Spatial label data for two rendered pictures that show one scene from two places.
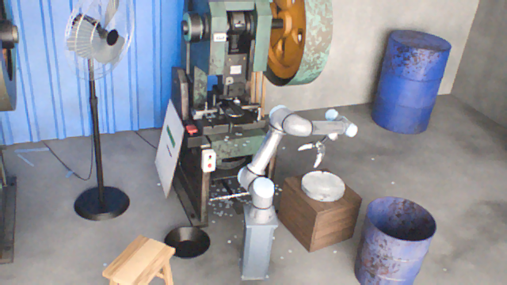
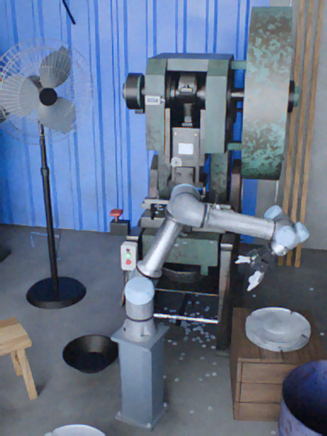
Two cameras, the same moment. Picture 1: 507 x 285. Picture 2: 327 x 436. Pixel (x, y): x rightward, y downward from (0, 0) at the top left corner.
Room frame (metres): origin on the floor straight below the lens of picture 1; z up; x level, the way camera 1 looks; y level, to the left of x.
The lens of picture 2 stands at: (0.89, -1.26, 1.73)
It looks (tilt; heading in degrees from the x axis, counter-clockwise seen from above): 22 degrees down; 37
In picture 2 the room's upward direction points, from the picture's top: straight up
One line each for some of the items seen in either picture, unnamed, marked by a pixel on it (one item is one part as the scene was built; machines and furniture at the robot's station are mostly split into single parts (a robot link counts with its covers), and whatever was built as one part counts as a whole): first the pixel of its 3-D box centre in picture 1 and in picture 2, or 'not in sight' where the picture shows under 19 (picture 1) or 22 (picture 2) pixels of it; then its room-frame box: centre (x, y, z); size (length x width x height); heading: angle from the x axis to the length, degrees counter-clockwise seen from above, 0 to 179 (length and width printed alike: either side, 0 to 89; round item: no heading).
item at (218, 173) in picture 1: (223, 161); (186, 273); (3.06, 0.21, 0.31); 0.43 x 0.42 x 0.01; 116
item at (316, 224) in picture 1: (318, 208); (273, 363); (2.77, -0.50, 0.18); 0.40 x 0.38 x 0.35; 33
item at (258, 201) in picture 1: (262, 191); (140, 296); (2.30, -0.08, 0.62); 0.13 x 0.12 x 0.14; 34
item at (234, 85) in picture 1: (233, 70); (186, 152); (3.01, 0.18, 1.04); 0.17 x 0.15 x 0.30; 26
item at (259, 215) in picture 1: (261, 208); (140, 321); (2.30, -0.08, 0.50); 0.15 x 0.15 x 0.10
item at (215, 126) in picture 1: (227, 117); (186, 215); (3.05, 0.20, 0.67); 0.45 x 0.30 x 0.06; 116
